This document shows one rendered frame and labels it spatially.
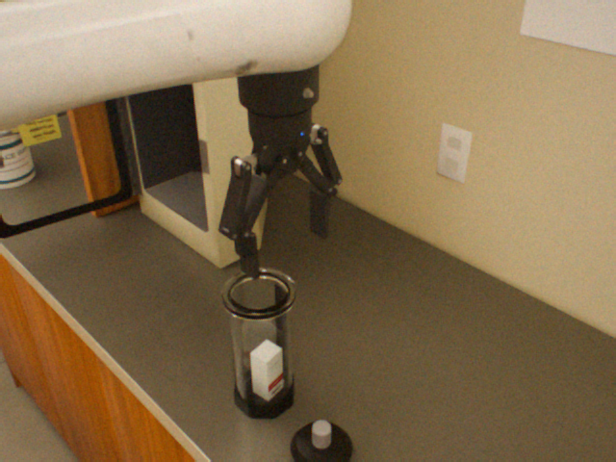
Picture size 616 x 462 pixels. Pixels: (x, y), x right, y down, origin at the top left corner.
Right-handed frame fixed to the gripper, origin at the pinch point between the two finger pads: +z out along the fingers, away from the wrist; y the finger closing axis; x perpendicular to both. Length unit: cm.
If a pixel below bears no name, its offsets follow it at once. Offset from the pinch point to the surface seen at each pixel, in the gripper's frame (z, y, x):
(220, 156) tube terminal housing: 7.3, -17.1, -38.0
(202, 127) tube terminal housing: 0.9, -14.7, -39.3
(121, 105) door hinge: 6, -15, -70
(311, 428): 28.5, 3.3, 7.7
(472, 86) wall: -3, -58, -10
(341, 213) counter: 34, -49, -36
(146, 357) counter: 32.2, 11.6, -25.9
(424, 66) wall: -4, -58, -22
